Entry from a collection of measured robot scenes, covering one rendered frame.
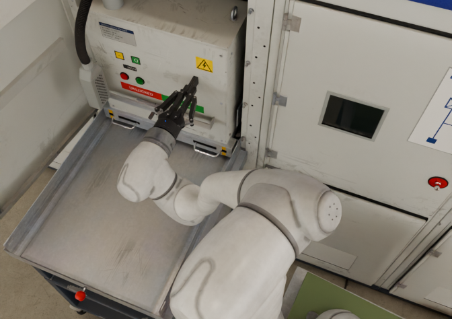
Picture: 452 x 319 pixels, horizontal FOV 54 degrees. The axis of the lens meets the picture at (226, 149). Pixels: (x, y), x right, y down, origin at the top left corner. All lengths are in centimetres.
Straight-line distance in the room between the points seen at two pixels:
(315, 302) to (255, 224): 84
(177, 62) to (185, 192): 42
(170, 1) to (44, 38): 43
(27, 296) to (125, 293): 111
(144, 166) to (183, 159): 53
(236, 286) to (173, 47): 87
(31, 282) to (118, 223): 105
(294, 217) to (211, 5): 88
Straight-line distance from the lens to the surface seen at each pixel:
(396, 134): 142
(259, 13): 125
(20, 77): 156
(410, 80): 126
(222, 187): 89
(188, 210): 123
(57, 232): 166
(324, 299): 153
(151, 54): 146
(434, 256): 200
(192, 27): 137
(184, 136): 170
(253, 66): 138
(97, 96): 159
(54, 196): 173
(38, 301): 254
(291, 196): 73
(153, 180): 121
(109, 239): 160
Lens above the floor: 227
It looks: 56 degrees down
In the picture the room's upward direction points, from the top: straight up
